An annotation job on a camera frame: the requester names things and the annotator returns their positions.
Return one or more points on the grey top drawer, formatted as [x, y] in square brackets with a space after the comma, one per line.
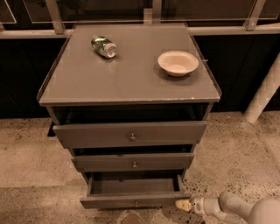
[129, 134]

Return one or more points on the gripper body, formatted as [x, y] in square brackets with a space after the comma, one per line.
[198, 204]

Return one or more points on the grey drawer cabinet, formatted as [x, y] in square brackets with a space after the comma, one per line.
[85, 87]

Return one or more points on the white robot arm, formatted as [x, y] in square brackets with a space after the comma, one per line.
[230, 208]

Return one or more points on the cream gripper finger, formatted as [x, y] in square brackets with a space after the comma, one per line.
[185, 208]
[183, 203]

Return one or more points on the white slanted pole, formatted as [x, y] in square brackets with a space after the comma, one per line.
[265, 92]

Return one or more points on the metal railing frame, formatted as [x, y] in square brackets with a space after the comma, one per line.
[55, 19]

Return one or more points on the grey bottom drawer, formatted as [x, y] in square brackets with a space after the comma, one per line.
[109, 193]

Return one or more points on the grey drawer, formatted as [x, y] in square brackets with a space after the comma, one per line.
[129, 134]
[133, 162]
[109, 193]

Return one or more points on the green crushed soda can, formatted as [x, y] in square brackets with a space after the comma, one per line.
[103, 46]

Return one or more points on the grey middle drawer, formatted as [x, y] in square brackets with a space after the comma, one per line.
[133, 162]

